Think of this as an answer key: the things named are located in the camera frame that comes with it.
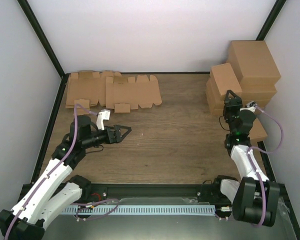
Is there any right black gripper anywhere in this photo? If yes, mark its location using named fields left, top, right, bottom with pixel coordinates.
left=223, top=91, right=243, bottom=134

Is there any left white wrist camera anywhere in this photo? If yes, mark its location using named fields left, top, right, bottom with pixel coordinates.
left=96, top=109, right=111, bottom=131

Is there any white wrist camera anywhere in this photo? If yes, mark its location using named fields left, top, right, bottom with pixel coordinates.
left=240, top=101, right=257, bottom=113
left=96, top=109, right=111, bottom=131

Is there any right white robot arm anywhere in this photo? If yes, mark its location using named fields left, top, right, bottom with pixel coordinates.
left=212, top=89, right=280, bottom=227

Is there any cardboard box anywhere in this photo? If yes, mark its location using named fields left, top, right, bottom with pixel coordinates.
left=210, top=63, right=242, bottom=98

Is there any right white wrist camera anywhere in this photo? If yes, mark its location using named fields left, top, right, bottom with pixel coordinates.
left=240, top=101, right=257, bottom=113

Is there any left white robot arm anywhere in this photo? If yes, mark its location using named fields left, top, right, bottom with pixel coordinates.
left=0, top=115, right=132, bottom=240

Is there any large top folded box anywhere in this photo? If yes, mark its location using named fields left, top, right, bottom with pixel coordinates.
left=227, top=40, right=281, bottom=88

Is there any flat cardboard blank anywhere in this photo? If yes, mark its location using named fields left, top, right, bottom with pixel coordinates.
left=65, top=70, right=122, bottom=109
left=105, top=75, right=162, bottom=113

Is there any light blue slotted rail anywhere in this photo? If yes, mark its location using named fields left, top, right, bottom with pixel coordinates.
left=61, top=205, right=216, bottom=216

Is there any flat cardboard blank left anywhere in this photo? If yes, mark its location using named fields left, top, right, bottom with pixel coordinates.
left=65, top=70, right=122, bottom=109

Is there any lone small folded box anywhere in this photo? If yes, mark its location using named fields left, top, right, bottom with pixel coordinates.
left=249, top=118, right=268, bottom=143

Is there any flat cardboard blank middle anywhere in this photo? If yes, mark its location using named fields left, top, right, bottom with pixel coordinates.
left=105, top=75, right=162, bottom=113

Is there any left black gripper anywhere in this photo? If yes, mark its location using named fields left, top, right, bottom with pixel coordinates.
left=83, top=125, right=133, bottom=149

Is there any black aluminium frame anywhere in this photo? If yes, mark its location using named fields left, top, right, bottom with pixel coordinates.
left=3, top=0, right=300, bottom=240

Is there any small folded box left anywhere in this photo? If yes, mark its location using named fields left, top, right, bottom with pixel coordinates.
left=206, top=78, right=224, bottom=111

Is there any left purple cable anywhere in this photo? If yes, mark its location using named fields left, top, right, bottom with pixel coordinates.
left=3, top=103, right=120, bottom=240

